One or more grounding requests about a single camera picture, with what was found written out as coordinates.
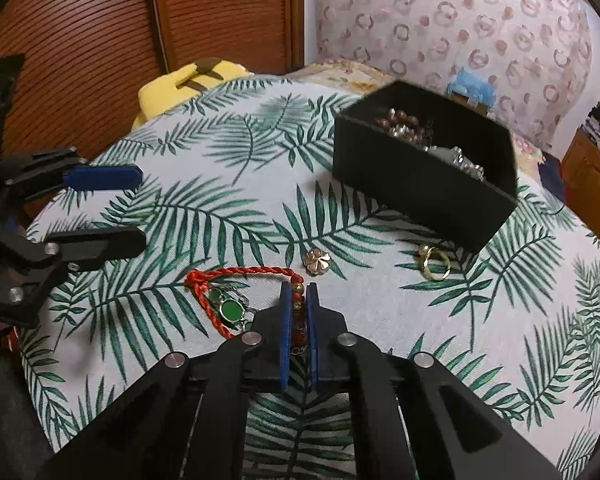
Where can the wooden sideboard cabinet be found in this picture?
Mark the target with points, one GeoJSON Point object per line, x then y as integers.
{"type": "Point", "coordinates": [590, 185]}

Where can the red and navy blanket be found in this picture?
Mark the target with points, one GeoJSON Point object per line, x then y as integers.
{"type": "Point", "coordinates": [550, 175]}

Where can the small brown box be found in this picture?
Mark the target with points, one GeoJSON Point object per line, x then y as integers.
{"type": "Point", "coordinates": [472, 101]}

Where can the brown slatted wooden wardrobe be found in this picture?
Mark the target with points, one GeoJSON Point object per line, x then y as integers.
{"type": "Point", "coordinates": [105, 35]}

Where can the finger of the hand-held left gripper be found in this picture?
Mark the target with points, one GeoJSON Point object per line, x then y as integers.
{"type": "Point", "coordinates": [105, 178]}
{"type": "Point", "coordinates": [105, 245]}

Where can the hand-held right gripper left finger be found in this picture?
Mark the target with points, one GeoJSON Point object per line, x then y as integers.
{"type": "Point", "coordinates": [285, 340]}

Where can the circle patterned curtain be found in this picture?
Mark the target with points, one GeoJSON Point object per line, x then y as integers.
{"type": "Point", "coordinates": [430, 10]}

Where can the yellow plush pillow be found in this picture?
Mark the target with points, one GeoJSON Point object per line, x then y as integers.
{"type": "Point", "coordinates": [160, 95]}

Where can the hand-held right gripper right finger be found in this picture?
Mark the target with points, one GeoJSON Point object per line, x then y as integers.
{"type": "Point", "coordinates": [311, 340]}

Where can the blue plastic bag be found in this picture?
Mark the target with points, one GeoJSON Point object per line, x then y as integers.
{"type": "Point", "coordinates": [472, 82]}

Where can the gold flower brooch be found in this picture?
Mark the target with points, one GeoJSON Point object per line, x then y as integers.
{"type": "Point", "coordinates": [317, 261]}

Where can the black jewelry box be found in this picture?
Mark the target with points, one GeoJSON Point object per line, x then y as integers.
{"type": "Point", "coordinates": [420, 200]}

